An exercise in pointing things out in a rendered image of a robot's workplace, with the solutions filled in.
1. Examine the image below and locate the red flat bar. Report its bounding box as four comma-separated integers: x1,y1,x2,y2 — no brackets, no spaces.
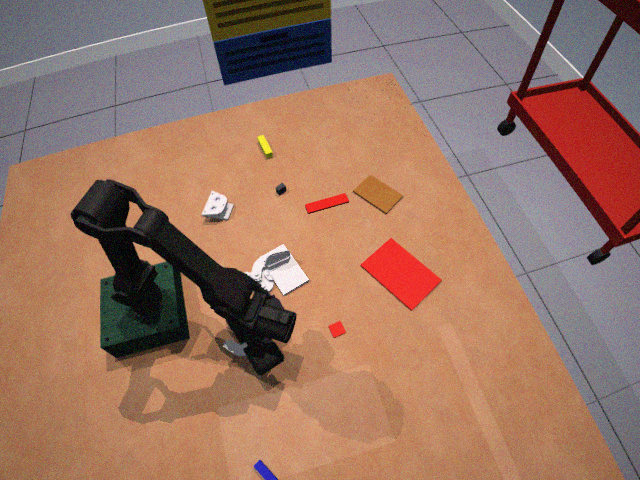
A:
305,193,349,214

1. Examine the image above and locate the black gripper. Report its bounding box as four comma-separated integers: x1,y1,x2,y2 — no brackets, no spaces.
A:
225,320,284,375

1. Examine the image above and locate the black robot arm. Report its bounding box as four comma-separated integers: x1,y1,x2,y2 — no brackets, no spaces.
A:
71,179,296,343

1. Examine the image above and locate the small red cube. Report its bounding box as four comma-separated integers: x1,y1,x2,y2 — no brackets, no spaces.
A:
328,321,346,338

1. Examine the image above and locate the blue flat bar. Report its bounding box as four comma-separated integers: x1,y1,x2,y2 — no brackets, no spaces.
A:
253,460,278,480

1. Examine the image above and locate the red flat rectangular plate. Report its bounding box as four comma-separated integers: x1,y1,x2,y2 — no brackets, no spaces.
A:
361,238,442,311

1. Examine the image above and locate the yellow rectangular block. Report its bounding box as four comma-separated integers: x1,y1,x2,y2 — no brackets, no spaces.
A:
258,135,273,159

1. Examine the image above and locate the brown flat rectangular plate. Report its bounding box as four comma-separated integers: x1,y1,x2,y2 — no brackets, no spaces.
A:
353,174,403,214

